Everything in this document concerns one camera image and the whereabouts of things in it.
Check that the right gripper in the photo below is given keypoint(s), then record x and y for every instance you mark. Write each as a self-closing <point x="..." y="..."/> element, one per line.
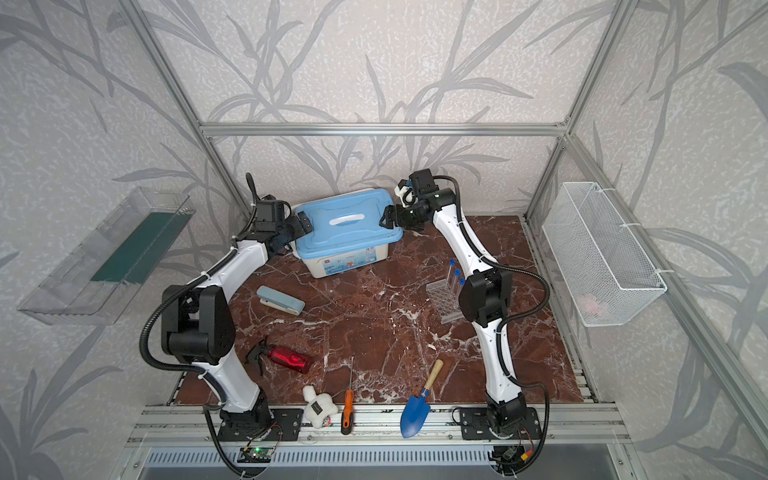
<point x="394" y="216"/>

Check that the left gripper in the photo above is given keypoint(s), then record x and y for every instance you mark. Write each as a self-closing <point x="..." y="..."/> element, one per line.
<point x="298" y="224"/>

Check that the white plastic bin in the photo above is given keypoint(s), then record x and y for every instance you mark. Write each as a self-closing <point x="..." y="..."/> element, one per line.
<point x="339" y="263"/>

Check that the blue plastic bin lid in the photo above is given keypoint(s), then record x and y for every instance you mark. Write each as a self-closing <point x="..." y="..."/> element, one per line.
<point x="345" y="223"/>

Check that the clear acrylic test tube rack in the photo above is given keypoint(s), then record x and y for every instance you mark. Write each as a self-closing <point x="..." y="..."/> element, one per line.
<point x="444" y="301"/>

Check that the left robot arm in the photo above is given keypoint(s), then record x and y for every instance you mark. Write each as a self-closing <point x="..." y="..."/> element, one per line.
<point x="192" y="330"/>

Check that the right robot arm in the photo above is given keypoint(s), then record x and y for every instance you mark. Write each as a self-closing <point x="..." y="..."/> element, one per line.
<point x="485" y="298"/>

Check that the grey-blue flat tool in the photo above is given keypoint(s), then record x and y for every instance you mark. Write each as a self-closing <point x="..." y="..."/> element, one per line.
<point x="280" y="301"/>

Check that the red small object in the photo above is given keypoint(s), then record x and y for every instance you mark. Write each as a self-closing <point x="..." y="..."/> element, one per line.
<point x="279" y="355"/>

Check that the pink object in basket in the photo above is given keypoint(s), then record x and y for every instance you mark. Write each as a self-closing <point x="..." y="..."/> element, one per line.
<point x="591" y="306"/>

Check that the blue garden trowel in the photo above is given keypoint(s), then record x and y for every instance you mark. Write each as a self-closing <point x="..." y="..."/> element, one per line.
<point x="417" y="408"/>

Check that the green circuit board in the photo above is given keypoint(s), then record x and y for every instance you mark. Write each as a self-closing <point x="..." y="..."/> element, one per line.
<point x="255" y="455"/>

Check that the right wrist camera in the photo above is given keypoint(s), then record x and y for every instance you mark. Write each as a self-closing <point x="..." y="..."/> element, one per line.
<point x="404" y="193"/>

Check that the clear wall shelf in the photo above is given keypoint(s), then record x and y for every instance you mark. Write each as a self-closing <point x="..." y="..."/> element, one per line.
<point x="97" y="281"/>

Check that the white wire basket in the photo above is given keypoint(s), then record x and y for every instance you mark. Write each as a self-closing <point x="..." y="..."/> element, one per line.
<point x="597" y="253"/>

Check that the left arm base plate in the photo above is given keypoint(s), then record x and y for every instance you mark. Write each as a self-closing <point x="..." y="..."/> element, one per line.
<point x="280" y="424"/>

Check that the orange handled screwdriver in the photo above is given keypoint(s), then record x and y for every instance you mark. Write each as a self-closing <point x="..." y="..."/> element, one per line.
<point x="347" y="418"/>

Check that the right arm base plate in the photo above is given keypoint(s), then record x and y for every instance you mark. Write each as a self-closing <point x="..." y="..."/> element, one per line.
<point x="474" y="425"/>

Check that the aluminium frame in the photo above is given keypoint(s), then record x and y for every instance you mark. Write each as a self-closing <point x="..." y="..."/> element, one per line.
<point x="744" y="394"/>

